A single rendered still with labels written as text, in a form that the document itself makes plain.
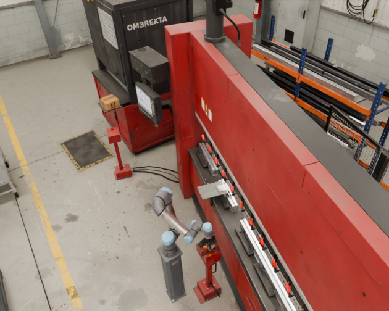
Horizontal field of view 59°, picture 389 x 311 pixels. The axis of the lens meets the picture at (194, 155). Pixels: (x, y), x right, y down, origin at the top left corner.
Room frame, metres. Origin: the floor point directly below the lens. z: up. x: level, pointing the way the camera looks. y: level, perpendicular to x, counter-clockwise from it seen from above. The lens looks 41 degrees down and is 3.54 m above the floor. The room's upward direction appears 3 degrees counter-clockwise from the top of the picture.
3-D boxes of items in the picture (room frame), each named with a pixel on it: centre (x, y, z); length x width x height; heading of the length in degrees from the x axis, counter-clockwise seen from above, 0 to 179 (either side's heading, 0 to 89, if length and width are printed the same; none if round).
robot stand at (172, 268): (1.87, 0.27, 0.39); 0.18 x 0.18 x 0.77; 30
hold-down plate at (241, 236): (1.85, -0.41, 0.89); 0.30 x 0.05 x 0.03; 16
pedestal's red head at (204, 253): (1.88, -0.09, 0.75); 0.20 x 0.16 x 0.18; 25
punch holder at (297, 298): (1.13, -0.68, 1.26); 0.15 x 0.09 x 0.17; 16
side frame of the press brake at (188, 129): (3.44, -0.20, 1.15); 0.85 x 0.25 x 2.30; 106
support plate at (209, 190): (2.41, -0.16, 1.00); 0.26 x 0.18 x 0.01; 106
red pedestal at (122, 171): (3.77, 1.09, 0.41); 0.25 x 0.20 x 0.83; 106
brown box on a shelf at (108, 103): (4.15, 1.15, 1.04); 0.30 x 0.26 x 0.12; 30
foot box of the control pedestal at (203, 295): (1.86, -0.06, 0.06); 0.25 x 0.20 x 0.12; 115
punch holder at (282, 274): (1.32, -0.62, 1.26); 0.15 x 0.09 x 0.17; 16
